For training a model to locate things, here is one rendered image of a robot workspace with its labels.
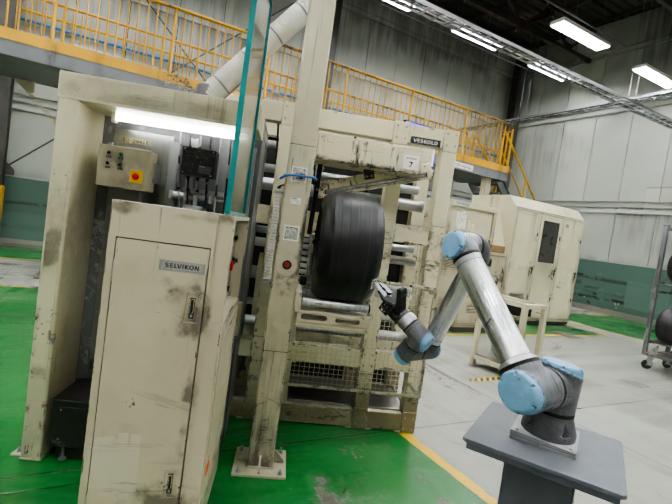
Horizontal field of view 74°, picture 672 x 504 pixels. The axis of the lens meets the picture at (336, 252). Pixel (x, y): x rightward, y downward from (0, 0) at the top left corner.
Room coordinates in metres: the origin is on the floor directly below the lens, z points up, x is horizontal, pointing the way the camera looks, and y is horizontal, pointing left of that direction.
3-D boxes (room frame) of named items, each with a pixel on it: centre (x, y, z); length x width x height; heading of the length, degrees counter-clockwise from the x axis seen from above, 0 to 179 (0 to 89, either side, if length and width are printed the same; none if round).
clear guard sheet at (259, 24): (1.76, 0.41, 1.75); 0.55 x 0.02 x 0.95; 7
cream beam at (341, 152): (2.62, -0.10, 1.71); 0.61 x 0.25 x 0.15; 97
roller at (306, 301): (2.17, -0.03, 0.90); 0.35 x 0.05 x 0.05; 97
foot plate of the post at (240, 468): (2.26, 0.24, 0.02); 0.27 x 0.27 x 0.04; 7
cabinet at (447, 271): (6.91, -2.13, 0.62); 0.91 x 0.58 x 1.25; 119
